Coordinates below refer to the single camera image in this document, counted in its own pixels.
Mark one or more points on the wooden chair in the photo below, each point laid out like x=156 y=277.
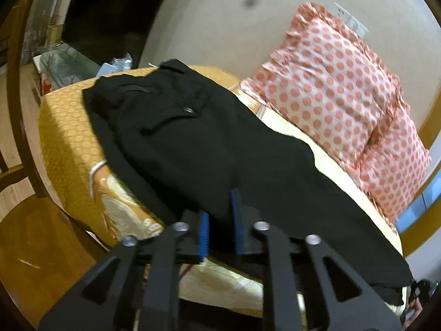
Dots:
x=44 y=252

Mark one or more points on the pink polka dot pillow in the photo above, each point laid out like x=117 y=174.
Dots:
x=394 y=164
x=327 y=81

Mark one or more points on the cluttered side table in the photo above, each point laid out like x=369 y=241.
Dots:
x=62 y=65

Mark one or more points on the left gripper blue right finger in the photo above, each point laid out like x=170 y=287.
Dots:
x=305 y=281

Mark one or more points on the window with wooden frame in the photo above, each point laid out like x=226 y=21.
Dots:
x=421 y=230

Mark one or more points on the white wall socket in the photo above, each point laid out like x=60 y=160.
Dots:
x=352 y=22

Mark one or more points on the black pants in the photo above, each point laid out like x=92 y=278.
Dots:
x=180 y=142

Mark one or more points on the cream patterned bed sheet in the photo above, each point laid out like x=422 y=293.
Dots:
x=91 y=194

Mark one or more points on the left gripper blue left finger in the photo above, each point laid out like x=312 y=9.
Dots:
x=135 y=285

